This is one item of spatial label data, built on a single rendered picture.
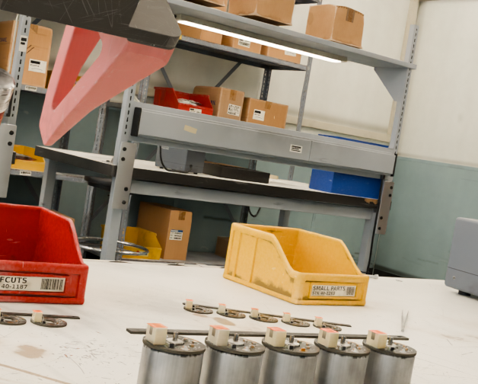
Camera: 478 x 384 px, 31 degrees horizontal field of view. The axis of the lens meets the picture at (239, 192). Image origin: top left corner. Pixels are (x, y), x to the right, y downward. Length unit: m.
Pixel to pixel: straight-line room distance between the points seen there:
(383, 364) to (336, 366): 0.03
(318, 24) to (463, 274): 2.61
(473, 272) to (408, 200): 5.58
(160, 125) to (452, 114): 3.80
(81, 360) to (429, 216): 6.04
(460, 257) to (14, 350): 0.70
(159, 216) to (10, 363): 4.70
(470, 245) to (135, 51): 0.83
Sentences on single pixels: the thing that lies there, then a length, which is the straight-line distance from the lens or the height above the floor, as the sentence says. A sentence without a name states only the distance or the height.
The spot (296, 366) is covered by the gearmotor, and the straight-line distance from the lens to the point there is 0.36.
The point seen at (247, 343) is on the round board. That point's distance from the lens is 0.36.
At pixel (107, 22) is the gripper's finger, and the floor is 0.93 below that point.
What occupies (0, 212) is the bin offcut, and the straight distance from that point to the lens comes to 0.76.
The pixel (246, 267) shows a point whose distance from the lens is 0.87.
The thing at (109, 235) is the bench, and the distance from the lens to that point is 3.04.
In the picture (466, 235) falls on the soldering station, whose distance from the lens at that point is 1.10.
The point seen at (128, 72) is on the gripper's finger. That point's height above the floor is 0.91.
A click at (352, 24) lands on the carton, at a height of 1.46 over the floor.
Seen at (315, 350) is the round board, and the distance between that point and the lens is 0.36.
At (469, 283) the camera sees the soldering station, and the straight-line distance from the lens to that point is 1.09.
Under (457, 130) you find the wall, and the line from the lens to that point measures 6.45.
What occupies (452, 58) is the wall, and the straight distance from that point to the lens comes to 6.61.
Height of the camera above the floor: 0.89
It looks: 3 degrees down
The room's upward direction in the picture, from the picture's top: 9 degrees clockwise
